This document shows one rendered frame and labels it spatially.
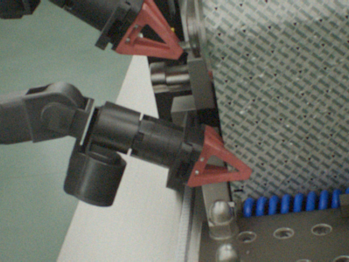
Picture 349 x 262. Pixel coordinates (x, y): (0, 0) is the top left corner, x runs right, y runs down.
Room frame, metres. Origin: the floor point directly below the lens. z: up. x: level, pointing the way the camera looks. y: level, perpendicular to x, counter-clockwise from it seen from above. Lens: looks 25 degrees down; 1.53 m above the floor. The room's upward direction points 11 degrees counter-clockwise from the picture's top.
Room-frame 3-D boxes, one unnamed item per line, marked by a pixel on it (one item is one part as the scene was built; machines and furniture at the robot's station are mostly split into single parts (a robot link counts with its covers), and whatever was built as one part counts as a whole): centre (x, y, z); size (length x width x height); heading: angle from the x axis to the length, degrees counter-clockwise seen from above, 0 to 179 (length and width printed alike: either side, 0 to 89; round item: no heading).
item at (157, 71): (0.96, 0.01, 1.18); 0.04 x 0.02 x 0.04; 171
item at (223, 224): (0.78, -0.04, 1.05); 0.04 x 0.04 x 0.04
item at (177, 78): (0.95, -0.03, 1.05); 0.06 x 0.05 x 0.31; 81
